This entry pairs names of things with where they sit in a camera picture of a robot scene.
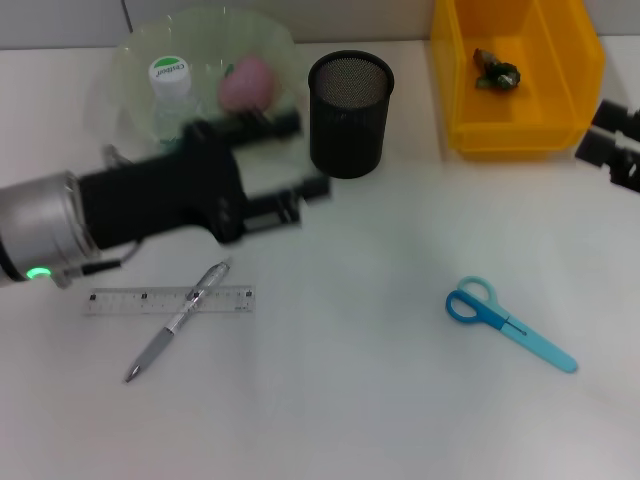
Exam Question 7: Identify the clear green-label water bottle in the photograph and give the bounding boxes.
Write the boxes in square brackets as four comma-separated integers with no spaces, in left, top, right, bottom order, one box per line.
[147,54,207,146]

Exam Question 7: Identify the grey ballpoint pen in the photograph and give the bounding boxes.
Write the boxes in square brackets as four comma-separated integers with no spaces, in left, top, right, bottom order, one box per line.
[123,257,234,385]

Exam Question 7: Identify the green translucent fruit bowl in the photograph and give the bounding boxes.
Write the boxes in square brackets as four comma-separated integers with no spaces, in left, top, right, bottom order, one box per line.
[88,7,297,161]

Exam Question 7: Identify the transparent plastic ruler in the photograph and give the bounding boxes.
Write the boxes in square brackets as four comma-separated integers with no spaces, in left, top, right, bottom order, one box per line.
[81,284,257,318]

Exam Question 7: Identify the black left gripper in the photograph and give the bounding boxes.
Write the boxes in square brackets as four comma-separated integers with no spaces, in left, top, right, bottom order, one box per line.
[78,109,333,249]

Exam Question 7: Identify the pink toy peach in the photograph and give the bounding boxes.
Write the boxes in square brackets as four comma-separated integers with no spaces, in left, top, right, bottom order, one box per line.
[218,55,277,114]

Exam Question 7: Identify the green plastic wrapper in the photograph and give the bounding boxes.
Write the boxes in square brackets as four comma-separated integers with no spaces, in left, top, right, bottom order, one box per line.
[471,46,523,92]

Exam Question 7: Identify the yellow plastic bin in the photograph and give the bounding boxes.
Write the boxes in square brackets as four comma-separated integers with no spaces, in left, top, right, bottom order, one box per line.
[430,0,609,162]

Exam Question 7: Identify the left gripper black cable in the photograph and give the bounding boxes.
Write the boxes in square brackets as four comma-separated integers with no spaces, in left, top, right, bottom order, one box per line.
[52,239,144,290]

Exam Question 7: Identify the black mesh pen holder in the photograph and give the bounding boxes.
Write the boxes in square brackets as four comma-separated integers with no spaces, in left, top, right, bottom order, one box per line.
[306,48,395,179]

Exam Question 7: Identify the blue scissors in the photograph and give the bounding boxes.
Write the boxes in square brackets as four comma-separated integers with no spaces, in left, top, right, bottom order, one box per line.
[444,275,580,374]

